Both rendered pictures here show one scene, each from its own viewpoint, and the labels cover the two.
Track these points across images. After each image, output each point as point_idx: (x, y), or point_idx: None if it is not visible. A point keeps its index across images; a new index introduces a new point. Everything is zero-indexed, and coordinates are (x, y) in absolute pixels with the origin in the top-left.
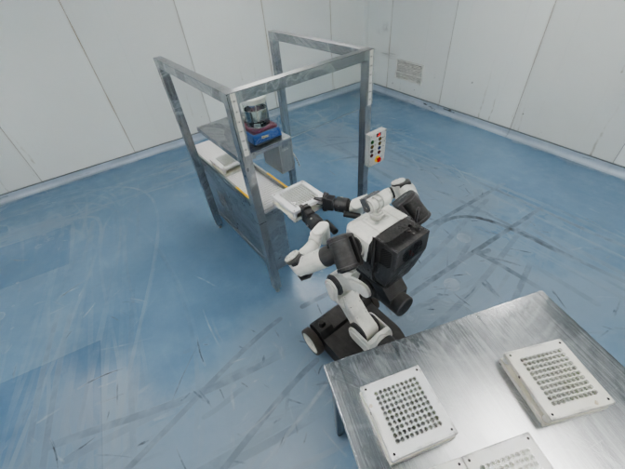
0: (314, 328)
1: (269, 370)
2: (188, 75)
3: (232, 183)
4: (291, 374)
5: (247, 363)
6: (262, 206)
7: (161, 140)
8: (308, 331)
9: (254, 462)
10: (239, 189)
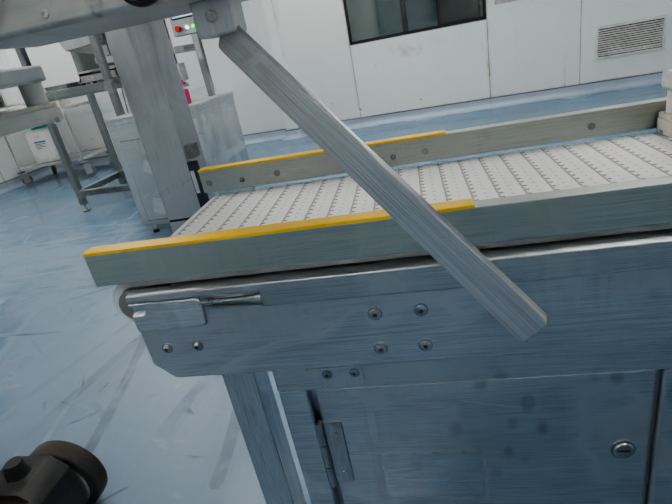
0: (41, 456)
1: (162, 409)
2: None
3: (495, 124)
4: (111, 435)
5: (213, 387)
6: (139, 135)
7: None
8: (60, 444)
9: (112, 352)
10: (406, 136)
